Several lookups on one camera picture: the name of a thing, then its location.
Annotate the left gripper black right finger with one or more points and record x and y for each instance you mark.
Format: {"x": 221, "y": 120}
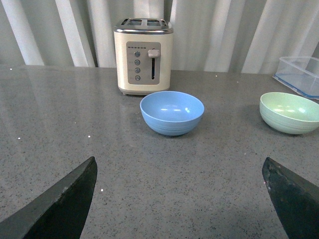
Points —
{"x": 295, "y": 199}

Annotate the green bowl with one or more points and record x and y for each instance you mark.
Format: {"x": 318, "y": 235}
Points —
{"x": 289, "y": 113}

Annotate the cream two-slot toaster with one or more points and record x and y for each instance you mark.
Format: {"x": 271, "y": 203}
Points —
{"x": 143, "y": 49}

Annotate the clear plastic food container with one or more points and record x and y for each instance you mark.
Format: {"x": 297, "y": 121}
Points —
{"x": 300, "y": 74}

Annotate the blue bowl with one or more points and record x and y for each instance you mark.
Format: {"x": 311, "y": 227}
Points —
{"x": 171, "y": 113}

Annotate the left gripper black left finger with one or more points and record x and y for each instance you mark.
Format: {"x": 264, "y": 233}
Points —
{"x": 58, "y": 213}

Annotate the white curtain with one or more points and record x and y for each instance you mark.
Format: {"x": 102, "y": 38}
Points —
{"x": 242, "y": 36}

